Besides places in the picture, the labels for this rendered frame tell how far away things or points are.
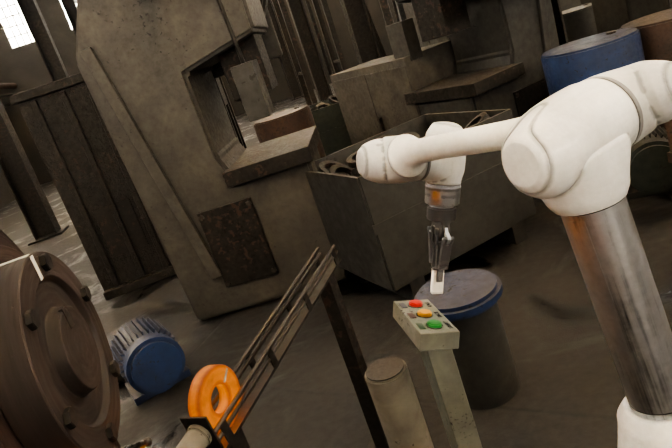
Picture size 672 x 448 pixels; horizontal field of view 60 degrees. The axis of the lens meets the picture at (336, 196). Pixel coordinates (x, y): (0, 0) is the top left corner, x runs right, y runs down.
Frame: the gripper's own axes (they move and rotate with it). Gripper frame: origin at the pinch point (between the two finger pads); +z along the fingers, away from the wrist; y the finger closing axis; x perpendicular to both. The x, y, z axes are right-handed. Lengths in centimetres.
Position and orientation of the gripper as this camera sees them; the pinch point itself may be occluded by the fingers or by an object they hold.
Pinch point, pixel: (437, 280)
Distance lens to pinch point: 158.5
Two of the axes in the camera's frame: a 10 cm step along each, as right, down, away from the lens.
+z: -0.2, 9.8, 1.9
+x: 9.8, -0.1, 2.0
